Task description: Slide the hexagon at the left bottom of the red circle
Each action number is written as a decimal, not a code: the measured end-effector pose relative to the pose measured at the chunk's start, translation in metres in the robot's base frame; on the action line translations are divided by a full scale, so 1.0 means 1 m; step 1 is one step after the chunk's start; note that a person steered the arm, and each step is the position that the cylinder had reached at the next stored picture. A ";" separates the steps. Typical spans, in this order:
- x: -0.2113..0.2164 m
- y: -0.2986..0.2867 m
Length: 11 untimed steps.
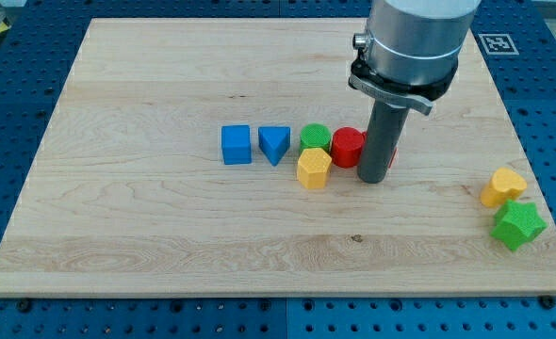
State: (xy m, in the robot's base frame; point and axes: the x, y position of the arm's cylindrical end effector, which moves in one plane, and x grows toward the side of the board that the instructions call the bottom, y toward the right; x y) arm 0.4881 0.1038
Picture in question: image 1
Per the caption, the yellow hexagon block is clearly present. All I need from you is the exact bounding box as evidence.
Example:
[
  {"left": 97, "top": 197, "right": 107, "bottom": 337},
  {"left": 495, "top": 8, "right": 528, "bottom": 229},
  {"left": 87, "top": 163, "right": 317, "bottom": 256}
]
[{"left": 296, "top": 148, "right": 332, "bottom": 189}]

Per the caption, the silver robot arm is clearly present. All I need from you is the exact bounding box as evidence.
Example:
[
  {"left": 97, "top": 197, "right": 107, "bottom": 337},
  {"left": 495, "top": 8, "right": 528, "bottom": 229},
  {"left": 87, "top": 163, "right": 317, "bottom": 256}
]
[{"left": 349, "top": 0, "right": 481, "bottom": 115}]

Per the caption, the blue triangle block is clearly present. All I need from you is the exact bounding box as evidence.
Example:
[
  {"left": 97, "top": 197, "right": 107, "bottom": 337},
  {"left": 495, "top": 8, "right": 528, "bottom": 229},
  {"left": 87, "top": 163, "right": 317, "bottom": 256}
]
[{"left": 258, "top": 126, "right": 291, "bottom": 166}]

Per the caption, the green cylinder block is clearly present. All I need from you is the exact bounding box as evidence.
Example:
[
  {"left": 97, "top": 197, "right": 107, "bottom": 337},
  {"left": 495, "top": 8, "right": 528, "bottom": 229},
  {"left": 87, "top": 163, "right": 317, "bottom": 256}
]
[{"left": 299, "top": 123, "right": 332, "bottom": 153}]

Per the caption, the blue cube block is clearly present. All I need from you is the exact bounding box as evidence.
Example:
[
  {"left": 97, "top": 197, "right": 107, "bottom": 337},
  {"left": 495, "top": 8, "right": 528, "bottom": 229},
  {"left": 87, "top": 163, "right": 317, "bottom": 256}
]
[{"left": 221, "top": 125, "right": 252, "bottom": 165}]

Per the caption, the red cylinder block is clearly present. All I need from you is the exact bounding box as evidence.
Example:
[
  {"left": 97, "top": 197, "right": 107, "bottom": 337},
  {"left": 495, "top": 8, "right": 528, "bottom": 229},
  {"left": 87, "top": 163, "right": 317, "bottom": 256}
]
[{"left": 331, "top": 126, "right": 366, "bottom": 168}]

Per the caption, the wooden board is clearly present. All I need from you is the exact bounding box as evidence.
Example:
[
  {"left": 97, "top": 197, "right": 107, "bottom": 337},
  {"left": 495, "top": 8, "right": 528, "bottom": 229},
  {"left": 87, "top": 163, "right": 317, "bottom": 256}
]
[{"left": 0, "top": 18, "right": 556, "bottom": 299}]

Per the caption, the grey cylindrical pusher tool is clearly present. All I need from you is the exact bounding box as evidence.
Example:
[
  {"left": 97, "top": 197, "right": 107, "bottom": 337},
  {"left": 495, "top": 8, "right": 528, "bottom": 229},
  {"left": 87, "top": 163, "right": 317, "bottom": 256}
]
[{"left": 357, "top": 100, "right": 409, "bottom": 184}]

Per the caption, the red block behind pusher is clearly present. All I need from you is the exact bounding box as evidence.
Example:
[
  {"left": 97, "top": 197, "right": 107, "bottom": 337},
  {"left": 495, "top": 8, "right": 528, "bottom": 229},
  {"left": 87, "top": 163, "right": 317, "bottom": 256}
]
[{"left": 387, "top": 147, "right": 398, "bottom": 170}]

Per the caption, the yellow heart block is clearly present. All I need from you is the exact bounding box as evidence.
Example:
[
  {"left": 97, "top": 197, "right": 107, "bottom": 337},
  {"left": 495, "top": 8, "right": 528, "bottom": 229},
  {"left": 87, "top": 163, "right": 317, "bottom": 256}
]
[{"left": 480, "top": 168, "right": 528, "bottom": 208}]

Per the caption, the green star block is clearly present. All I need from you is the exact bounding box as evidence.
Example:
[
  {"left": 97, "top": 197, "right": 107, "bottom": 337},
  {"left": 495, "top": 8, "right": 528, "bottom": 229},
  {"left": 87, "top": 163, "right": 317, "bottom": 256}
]
[{"left": 490, "top": 200, "right": 548, "bottom": 251}]

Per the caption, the white fiducial marker tag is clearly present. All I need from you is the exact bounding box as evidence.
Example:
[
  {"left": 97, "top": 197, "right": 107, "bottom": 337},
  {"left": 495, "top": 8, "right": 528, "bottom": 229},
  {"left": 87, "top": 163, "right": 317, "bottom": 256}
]
[{"left": 479, "top": 33, "right": 519, "bottom": 56}]

